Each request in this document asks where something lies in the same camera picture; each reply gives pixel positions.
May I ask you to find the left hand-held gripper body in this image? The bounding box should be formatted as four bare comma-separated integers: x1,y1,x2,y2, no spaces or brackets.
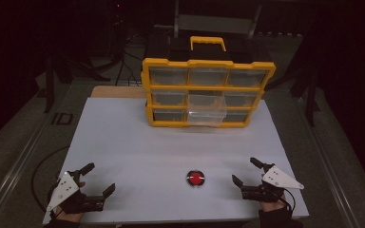
46,170,106,214

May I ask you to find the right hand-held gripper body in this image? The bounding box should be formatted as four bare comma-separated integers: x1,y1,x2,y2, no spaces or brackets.
240,162,305,204

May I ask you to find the round red and black part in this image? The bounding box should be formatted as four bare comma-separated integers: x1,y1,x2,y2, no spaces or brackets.
185,169,206,188

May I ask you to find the clear plastic drawer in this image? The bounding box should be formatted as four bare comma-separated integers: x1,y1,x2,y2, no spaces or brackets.
186,91,229,127

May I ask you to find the person's left hand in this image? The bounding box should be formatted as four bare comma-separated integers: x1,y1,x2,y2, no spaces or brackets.
55,206,86,223

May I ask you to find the person's right hand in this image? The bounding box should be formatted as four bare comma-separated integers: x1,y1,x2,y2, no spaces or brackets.
260,197,288,213

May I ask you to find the white table board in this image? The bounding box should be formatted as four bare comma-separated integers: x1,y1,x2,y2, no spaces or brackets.
42,96,310,225

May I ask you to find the wooden board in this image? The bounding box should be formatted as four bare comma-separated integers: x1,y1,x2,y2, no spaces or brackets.
89,85,148,100

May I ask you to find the black tripod stand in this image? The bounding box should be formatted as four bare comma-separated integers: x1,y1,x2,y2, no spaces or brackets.
265,60,322,128
43,55,110,114

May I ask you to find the yellow and black drawer cabinet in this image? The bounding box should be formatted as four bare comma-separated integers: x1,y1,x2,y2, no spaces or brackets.
140,35,278,129

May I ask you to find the grey metal stand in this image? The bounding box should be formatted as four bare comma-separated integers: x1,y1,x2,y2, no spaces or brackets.
172,0,264,40

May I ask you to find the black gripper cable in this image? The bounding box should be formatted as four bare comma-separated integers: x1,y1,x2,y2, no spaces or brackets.
279,186,298,218

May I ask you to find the black cable on floor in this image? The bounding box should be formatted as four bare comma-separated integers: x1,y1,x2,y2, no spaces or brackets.
30,144,71,214

